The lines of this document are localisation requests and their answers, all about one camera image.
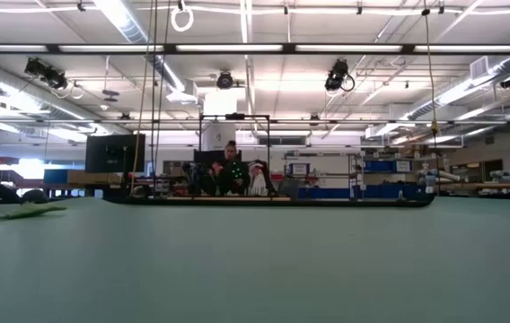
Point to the black aluminium rig frame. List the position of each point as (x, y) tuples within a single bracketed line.
[(327, 203)]

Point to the black overhead light bar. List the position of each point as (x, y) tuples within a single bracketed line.
[(288, 48)]

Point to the white column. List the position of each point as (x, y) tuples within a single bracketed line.
[(219, 137)]

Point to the white and blue robot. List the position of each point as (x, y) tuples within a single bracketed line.
[(430, 179)]

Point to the black round object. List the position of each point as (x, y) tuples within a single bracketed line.
[(35, 196)]

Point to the teal table mat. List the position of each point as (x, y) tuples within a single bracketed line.
[(282, 269)]

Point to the round black ceiling camera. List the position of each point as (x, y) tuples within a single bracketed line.
[(225, 81)]

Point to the wooden workbench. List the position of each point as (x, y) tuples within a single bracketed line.
[(506, 185)]

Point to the person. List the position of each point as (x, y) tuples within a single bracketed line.
[(231, 148)]

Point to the row of blue bins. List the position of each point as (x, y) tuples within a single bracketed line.
[(371, 192)]

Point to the blue framed sign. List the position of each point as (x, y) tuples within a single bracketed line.
[(299, 169)]

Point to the blue storage bin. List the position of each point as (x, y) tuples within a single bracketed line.
[(55, 176), (378, 166)]

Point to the cardboard box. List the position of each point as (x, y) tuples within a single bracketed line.
[(84, 176)]

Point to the large green leaf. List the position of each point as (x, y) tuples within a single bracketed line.
[(35, 209)]

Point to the black monitor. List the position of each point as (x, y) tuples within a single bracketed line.
[(116, 154)]

